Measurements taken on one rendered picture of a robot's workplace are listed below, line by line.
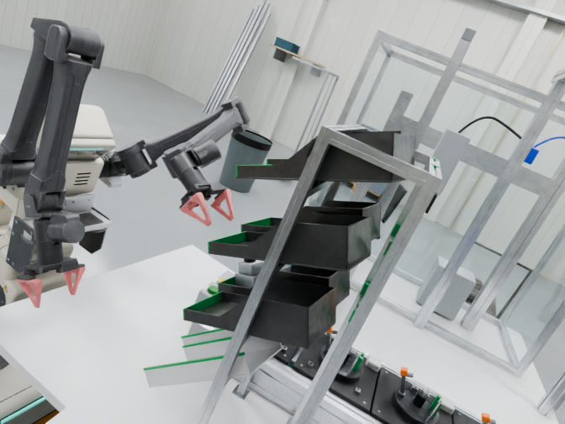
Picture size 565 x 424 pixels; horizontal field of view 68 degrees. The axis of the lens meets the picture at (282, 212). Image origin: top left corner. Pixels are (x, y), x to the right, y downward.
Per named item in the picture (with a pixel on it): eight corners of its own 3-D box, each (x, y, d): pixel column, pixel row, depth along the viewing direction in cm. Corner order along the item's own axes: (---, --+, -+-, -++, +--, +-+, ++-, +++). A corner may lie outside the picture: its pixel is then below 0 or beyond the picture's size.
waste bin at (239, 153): (207, 178, 554) (225, 126, 531) (229, 175, 603) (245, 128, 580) (240, 197, 538) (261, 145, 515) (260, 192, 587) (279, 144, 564)
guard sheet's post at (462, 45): (317, 323, 149) (460, 38, 117) (319, 319, 151) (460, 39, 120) (324, 327, 148) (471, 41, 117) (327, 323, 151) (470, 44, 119)
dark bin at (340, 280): (217, 293, 100) (217, 262, 99) (247, 278, 111) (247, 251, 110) (328, 313, 87) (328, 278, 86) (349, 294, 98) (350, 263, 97)
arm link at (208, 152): (176, 179, 118) (161, 152, 115) (212, 161, 122) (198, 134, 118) (188, 187, 108) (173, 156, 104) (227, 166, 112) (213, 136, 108)
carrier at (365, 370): (290, 370, 122) (307, 336, 118) (312, 332, 144) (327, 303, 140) (366, 416, 117) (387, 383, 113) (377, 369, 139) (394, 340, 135)
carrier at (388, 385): (367, 417, 117) (388, 384, 113) (378, 370, 139) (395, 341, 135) (451, 468, 111) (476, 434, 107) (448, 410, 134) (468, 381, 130)
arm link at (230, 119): (240, 127, 150) (228, 98, 145) (254, 124, 147) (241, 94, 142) (171, 186, 117) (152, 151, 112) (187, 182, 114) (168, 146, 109)
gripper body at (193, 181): (224, 187, 110) (208, 165, 112) (198, 189, 101) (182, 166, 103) (208, 202, 113) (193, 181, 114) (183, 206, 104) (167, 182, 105)
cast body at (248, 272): (234, 284, 105) (234, 257, 104) (246, 280, 109) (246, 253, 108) (260, 290, 100) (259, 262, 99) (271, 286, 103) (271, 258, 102)
